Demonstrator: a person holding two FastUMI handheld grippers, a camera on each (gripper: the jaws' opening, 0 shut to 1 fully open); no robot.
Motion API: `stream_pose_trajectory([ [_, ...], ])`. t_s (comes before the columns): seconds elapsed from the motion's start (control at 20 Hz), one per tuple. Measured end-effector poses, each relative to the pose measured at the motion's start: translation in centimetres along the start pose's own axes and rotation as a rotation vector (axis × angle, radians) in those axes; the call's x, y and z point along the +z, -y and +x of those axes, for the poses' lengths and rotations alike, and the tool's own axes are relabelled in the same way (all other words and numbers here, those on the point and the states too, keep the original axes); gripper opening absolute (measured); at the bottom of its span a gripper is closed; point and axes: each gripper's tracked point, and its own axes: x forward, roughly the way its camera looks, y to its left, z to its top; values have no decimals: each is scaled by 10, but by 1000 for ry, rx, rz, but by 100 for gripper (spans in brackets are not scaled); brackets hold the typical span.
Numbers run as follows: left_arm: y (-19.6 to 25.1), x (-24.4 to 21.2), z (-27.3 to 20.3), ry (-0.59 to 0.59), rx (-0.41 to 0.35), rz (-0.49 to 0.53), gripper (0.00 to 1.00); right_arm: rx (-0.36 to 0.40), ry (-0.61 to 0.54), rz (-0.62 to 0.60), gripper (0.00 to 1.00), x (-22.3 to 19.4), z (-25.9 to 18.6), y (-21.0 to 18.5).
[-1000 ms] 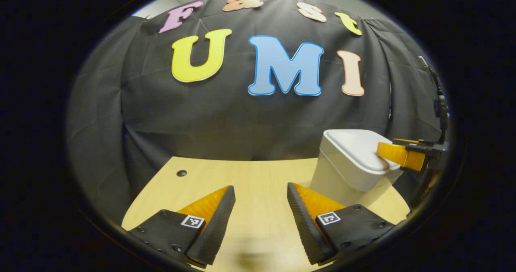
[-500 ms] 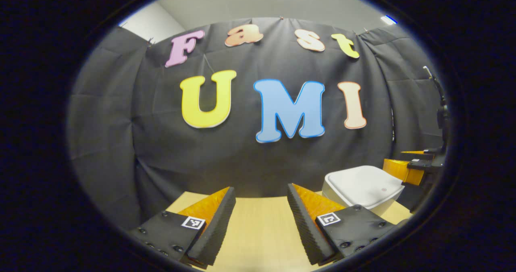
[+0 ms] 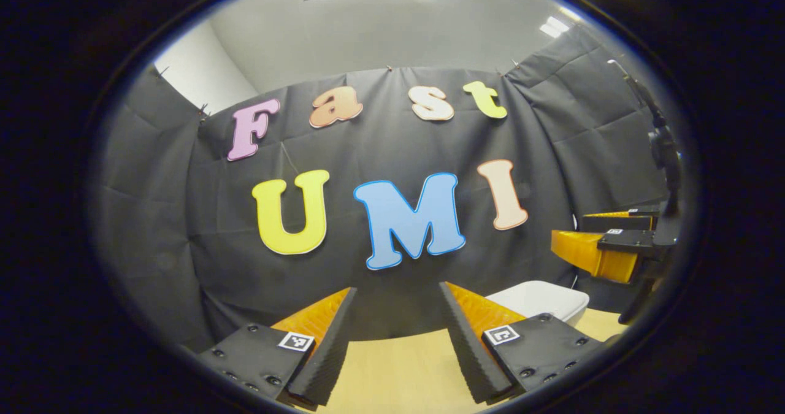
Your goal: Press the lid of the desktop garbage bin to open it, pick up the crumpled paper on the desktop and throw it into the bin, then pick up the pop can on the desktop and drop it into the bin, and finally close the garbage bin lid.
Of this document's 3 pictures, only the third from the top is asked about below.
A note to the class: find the small ceiling light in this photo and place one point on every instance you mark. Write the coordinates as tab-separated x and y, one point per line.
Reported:
555	26

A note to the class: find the black backdrop cloth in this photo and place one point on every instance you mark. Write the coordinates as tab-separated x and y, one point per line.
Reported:
153	218

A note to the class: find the wooden desktop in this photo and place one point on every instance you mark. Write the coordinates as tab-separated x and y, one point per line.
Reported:
398	377

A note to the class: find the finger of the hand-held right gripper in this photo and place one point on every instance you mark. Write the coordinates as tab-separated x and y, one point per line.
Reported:
582	251
613	222

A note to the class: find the white desktop garbage bin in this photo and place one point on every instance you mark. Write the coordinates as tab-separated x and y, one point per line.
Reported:
539	297

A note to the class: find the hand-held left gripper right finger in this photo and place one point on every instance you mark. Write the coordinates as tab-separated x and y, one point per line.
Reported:
469	356

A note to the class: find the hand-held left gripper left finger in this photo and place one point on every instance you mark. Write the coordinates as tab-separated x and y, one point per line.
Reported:
325	356

